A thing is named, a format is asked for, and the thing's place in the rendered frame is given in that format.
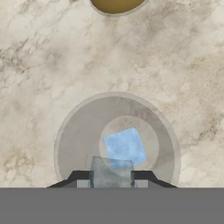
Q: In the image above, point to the olive yellow round bowl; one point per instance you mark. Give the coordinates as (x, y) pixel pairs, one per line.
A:
(116, 5)

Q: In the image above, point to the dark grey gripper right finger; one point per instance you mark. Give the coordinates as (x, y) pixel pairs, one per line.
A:
(145, 176)

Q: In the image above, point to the light blue ice cube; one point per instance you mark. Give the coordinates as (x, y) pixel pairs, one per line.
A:
(125, 146)

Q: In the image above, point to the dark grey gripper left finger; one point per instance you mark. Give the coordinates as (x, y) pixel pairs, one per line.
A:
(78, 176)

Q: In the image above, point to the translucent pale ice cube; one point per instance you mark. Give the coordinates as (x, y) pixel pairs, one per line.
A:
(111, 173)

